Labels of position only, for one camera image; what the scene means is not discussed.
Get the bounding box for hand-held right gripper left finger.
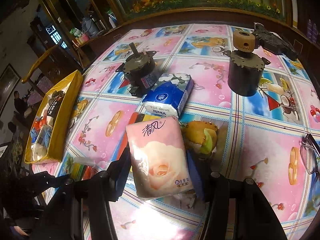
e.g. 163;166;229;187
30;146;132;240

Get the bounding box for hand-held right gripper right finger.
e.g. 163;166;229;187
186;151;288;240

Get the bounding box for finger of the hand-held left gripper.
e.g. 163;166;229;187
30;172;73;188

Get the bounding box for white cloth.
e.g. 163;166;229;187
31;142;49;162

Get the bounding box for pink rose tissue pack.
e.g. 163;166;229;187
125;116;195;201

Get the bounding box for orange yellow cloth pack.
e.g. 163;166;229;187
114;112;173;165

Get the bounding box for black snack packet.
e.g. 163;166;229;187
46;96;63;118

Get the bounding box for yellow cardboard box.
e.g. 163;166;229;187
24;69;84;165

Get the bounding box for blue white tissue pack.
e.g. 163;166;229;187
142;72;194;118

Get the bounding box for table with purple cloth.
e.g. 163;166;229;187
26;76;54;105

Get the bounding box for eyeglasses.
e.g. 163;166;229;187
299;133;320;208

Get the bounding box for black motor with shaft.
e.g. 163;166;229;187
115;42;163;98

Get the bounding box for carved wooden chair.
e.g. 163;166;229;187
21;44;83;98

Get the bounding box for black motor with tan pulley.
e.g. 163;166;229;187
227;31;270;97

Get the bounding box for wooden sideboard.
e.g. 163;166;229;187
72;27;125;68

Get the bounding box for wooden door with window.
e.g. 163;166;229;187
30;5;83;70

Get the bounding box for pink plastic container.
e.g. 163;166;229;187
76;32;90;45

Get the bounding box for grey thermos jug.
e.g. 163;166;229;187
81;15;99;37

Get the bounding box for black plastic part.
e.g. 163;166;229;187
252;22;299;61

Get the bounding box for framed wall picture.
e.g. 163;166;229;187
0;64;22;115

